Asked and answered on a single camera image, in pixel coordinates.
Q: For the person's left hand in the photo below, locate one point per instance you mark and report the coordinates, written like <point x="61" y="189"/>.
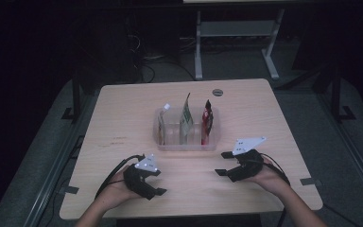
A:
<point x="116" y="192"/>

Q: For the green seasoning packet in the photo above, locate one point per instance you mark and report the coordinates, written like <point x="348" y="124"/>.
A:
<point x="186" y="121"/>

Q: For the red and black snack packet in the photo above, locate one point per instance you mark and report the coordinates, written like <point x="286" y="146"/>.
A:
<point x="207" y="123"/>

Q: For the grey tape strip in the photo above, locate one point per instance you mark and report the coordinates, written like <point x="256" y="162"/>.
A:
<point x="69" y="189"/>
<point x="310" y="181"/>

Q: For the white metal desk frame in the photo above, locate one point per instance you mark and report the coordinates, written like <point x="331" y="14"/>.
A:
<point x="233" y="29"/>

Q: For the person's right hand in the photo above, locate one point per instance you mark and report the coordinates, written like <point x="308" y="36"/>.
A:
<point x="271" y="179"/>

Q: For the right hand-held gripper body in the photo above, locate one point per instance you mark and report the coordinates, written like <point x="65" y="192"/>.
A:
<point x="249" y="165"/>

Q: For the white spout sauce pouch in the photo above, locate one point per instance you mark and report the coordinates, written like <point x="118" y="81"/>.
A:
<point x="161" y="126"/>

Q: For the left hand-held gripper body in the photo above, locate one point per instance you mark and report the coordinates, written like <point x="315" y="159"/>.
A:
<point x="138" y="181"/>

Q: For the clear plastic divided container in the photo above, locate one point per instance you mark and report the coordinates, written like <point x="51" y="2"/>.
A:
<point x="187" y="138"/>

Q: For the black metal stand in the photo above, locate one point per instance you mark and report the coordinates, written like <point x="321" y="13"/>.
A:
<point x="337" y="94"/>

